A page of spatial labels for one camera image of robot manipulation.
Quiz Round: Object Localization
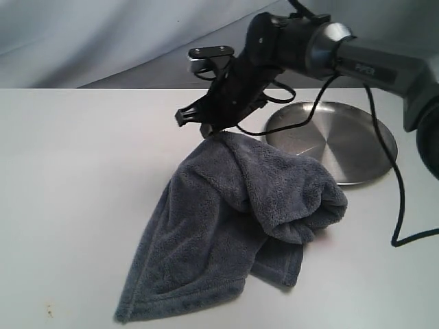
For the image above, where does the white backdrop cloth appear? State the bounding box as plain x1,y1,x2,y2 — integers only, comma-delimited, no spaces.
0,0,439,89

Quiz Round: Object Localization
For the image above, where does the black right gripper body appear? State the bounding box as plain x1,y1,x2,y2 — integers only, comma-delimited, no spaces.
203,56,283,130

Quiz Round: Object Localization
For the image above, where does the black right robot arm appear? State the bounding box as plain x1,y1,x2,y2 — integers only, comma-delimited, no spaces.
176,12,438,175

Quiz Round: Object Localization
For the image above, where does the round steel plate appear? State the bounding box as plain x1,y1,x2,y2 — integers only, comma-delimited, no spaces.
263,101,392,185

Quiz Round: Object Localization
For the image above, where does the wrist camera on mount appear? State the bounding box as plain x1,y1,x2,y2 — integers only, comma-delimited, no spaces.
187,45,235,73

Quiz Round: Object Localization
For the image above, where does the black camera cable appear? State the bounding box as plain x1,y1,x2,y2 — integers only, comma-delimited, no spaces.
195,0,439,247

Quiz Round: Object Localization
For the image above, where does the blue fleece towel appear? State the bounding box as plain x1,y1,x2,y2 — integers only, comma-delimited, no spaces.
115,132,348,324

